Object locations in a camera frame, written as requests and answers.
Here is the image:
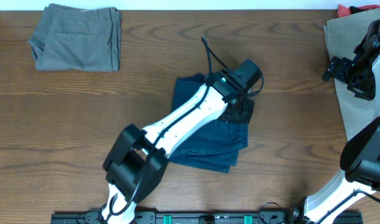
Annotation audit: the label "navy blue shorts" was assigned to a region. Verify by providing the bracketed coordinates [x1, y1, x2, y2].
[168, 73, 250, 174]

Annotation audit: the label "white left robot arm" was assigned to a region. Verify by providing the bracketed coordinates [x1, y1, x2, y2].
[99, 60, 263, 223]

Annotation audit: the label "khaki beige shorts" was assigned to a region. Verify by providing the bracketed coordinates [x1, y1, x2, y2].
[322, 8, 380, 139]

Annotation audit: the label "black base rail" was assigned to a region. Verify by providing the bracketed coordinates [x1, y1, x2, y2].
[50, 210, 364, 224]

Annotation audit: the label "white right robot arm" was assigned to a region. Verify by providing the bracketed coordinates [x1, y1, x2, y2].
[290, 19, 380, 223]

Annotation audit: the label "folded grey shorts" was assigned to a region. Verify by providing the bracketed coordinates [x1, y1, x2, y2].
[29, 4, 122, 72]

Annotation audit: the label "red garment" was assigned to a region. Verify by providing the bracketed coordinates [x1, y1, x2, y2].
[337, 4, 380, 17]

